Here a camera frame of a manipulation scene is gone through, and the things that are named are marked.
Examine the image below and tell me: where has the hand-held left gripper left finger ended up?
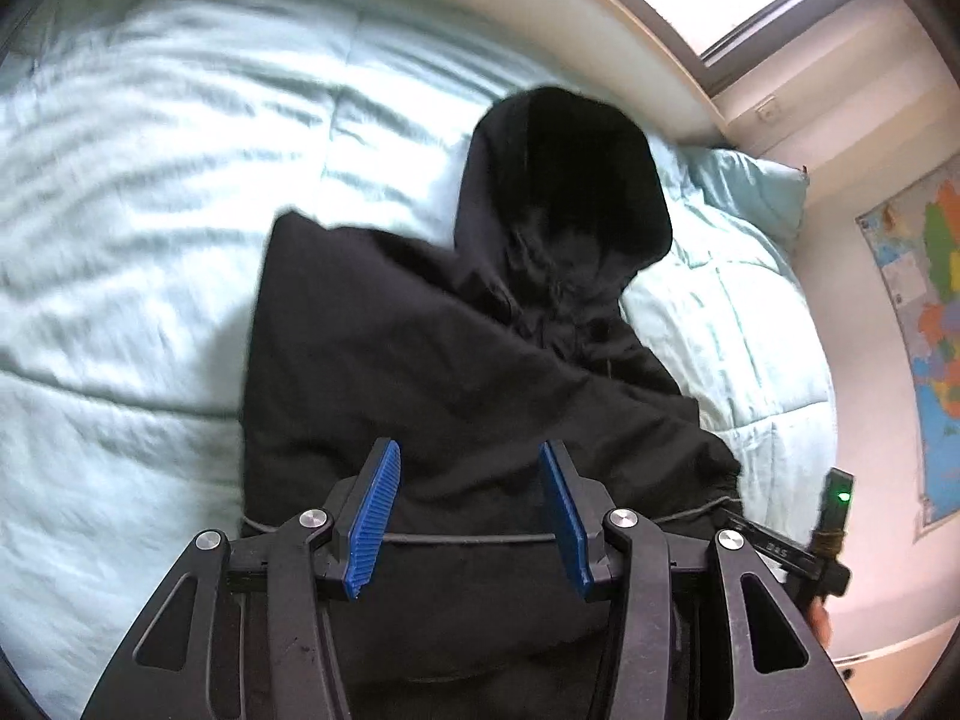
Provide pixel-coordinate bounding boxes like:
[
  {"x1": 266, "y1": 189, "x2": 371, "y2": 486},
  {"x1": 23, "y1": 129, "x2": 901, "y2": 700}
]
[{"x1": 79, "y1": 439, "x2": 402, "y2": 720}]

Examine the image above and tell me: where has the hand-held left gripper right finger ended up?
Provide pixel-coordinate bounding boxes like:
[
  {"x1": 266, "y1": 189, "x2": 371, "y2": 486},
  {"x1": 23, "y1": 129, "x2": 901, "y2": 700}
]
[{"x1": 540, "y1": 441, "x2": 863, "y2": 720}]

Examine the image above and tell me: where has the black hoodie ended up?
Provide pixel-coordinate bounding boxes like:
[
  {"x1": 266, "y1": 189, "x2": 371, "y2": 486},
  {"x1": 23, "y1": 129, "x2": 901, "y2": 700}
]
[{"x1": 238, "y1": 84, "x2": 746, "y2": 720}]

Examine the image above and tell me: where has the light blue pillow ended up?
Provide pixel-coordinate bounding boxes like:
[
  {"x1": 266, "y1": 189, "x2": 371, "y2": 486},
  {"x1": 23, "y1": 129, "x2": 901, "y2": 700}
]
[{"x1": 679, "y1": 146, "x2": 811, "y2": 250}]

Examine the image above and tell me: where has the light blue comforter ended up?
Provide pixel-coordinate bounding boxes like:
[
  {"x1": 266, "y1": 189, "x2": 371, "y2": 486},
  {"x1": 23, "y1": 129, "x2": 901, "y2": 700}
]
[{"x1": 0, "y1": 0, "x2": 838, "y2": 700}]

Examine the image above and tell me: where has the colourful wall map poster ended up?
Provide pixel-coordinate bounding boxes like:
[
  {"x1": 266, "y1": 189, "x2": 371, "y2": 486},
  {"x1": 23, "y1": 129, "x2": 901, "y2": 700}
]
[{"x1": 855, "y1": 157, "x2": 960, "y2": 542}]

